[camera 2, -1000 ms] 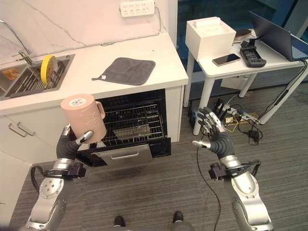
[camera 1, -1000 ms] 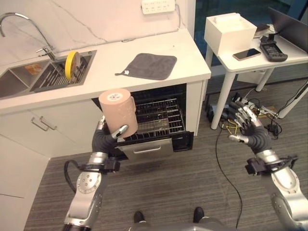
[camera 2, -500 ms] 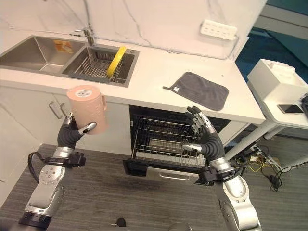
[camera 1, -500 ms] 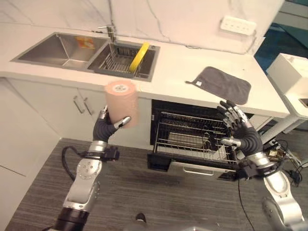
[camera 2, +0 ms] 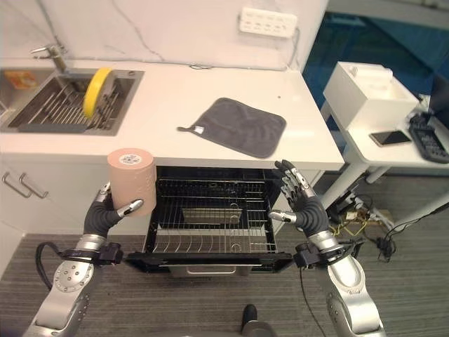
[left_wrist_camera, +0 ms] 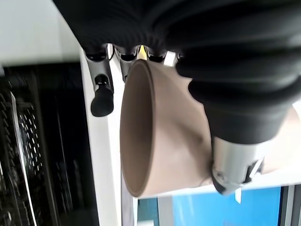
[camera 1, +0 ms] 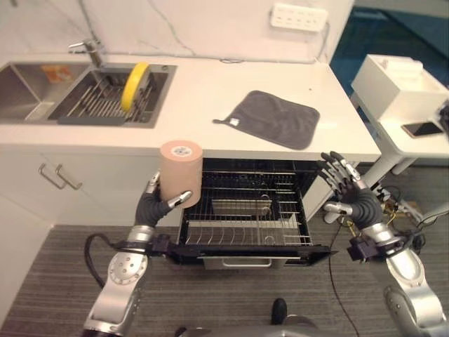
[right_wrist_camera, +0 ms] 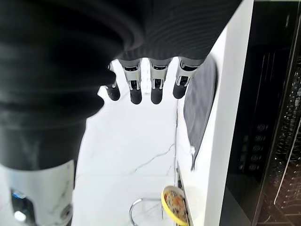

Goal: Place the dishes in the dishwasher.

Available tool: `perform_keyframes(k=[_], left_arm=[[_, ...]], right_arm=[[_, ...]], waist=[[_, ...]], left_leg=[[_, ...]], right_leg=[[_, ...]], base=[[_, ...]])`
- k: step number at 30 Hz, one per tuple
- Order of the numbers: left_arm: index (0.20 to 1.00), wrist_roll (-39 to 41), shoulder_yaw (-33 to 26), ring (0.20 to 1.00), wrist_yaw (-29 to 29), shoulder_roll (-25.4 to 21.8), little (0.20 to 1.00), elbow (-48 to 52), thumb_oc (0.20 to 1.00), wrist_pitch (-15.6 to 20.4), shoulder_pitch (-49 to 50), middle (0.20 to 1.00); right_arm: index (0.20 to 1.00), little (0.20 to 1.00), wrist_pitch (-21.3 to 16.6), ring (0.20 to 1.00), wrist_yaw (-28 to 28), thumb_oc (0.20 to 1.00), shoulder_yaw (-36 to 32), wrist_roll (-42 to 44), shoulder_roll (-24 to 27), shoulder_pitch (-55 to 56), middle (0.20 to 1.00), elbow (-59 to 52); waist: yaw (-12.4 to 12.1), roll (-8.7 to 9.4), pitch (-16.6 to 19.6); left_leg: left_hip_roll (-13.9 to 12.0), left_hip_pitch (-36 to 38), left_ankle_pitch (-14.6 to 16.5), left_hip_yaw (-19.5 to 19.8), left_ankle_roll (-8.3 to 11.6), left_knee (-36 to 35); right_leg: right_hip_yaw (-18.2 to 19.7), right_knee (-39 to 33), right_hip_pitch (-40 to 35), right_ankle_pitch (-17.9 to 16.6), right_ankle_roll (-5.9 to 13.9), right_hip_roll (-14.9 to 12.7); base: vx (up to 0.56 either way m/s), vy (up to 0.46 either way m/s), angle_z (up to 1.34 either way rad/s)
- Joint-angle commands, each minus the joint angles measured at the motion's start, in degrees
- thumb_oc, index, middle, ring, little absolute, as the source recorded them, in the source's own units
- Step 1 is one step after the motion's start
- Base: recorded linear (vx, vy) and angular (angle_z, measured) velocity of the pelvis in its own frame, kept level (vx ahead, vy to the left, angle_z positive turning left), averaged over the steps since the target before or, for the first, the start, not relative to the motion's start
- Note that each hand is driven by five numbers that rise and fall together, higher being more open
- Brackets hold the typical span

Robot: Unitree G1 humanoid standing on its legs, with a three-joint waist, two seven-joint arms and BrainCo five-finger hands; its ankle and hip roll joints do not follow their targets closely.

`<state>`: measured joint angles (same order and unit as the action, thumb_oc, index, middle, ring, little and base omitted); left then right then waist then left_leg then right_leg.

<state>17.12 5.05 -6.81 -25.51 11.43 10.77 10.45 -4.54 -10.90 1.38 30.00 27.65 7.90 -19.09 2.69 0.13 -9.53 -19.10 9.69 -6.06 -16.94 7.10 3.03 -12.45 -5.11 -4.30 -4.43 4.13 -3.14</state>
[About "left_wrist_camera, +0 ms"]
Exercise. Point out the white cabinet frame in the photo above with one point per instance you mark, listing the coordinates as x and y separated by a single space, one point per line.
103 141

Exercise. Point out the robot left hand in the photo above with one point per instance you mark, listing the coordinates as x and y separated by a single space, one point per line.
225 58

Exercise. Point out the blue panel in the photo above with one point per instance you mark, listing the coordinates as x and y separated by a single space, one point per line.
211 207

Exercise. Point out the beige ceramic bowl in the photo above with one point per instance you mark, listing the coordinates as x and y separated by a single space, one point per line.
169 131

